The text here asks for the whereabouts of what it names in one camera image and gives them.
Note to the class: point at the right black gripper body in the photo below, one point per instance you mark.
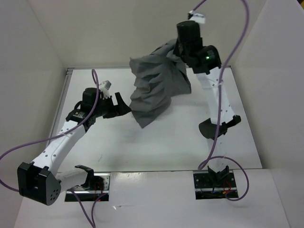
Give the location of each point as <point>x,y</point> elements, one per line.
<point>178,50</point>

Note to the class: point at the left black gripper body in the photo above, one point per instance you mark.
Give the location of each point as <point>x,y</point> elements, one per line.
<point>106,108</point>

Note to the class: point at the grey pleated skirt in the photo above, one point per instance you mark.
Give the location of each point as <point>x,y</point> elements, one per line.
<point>159,76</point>

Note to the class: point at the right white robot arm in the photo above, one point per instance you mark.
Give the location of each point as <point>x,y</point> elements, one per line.
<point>206,65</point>

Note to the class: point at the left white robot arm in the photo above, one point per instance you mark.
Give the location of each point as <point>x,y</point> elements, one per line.
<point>39,180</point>

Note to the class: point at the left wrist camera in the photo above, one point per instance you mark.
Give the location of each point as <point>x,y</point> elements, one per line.
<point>105,85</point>

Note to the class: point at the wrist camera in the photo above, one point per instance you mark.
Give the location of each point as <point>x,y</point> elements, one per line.
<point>197,17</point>
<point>105,85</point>

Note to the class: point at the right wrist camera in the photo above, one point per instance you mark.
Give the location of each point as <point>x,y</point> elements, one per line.
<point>197,17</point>

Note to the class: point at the aluminium table edge rail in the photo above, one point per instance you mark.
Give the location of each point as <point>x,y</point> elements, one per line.
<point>56,120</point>

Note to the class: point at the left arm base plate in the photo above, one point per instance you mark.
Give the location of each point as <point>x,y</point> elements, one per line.
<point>97,190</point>

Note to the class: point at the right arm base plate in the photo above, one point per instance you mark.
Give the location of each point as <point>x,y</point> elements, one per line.
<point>215,185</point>

